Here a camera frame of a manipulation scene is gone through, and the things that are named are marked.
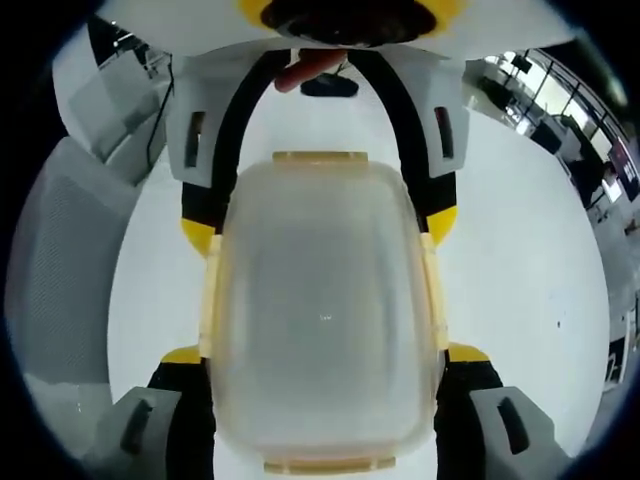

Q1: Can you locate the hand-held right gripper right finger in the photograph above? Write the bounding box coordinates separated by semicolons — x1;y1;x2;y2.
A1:
433;343;557;480

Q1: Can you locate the black cable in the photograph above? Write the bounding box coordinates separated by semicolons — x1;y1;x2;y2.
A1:
146;49;176;169

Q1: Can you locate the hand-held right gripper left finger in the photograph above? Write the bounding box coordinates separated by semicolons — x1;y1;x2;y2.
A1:
115;344;217;480

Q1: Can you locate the clear plastic buckle container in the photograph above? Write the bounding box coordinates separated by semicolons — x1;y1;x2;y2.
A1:
199;148;450;475

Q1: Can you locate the grey mesh office chair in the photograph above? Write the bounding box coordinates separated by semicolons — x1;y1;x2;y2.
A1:
5;135;139;389

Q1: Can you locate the person's left hand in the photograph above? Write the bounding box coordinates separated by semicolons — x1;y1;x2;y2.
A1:
273;52;347;95

